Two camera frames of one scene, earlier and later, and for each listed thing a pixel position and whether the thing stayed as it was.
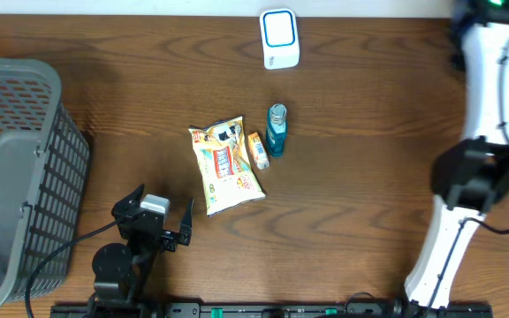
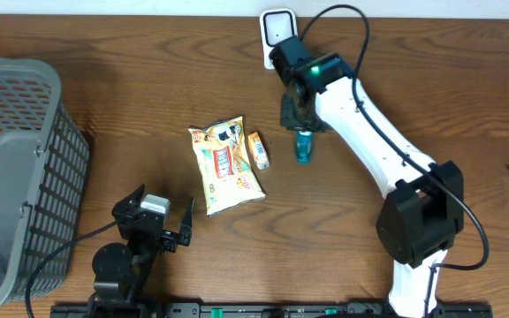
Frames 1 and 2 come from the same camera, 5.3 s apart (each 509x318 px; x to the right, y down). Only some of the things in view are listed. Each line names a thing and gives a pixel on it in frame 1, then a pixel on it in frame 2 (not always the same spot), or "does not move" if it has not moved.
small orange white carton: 258,151 does not move
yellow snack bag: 229,177 does not move
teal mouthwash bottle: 277,129 -> 304,147
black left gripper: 168,239 does not move
